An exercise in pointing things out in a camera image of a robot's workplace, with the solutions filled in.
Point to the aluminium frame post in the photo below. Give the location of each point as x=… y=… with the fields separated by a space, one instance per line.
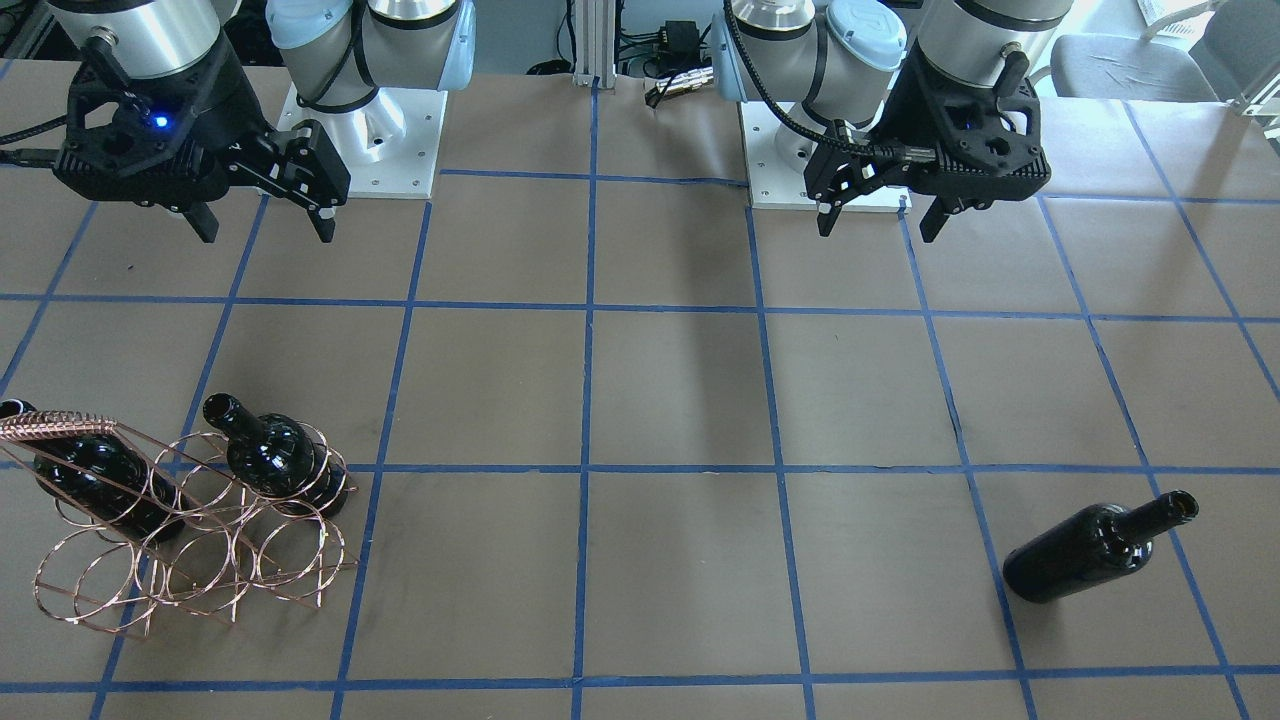
x=595 y=43

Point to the dark wine bottle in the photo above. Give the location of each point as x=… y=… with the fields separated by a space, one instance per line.
x=1098 y=544

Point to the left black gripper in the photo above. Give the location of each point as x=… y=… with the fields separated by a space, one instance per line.
x=908 y=118

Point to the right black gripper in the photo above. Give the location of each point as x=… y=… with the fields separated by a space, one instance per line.
x=232 y=112

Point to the black power adapter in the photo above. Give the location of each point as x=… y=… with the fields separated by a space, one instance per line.
x=679 y=45

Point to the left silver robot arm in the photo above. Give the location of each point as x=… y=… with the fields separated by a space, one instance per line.
x=835 y=65

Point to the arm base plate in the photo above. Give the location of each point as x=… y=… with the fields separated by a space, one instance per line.
x=390 y=146
x=775 y=168

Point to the copper wire wine basket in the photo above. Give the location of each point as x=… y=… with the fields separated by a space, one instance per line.
x=235 y=544

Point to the dark bottle in basket end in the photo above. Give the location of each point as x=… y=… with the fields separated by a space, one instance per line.
x=112 y=482

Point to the dark bottle in basket side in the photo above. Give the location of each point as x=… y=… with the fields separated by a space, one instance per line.
x=274 y=456

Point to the grey office chair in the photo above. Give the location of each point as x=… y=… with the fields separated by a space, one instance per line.
x=1234 y=61

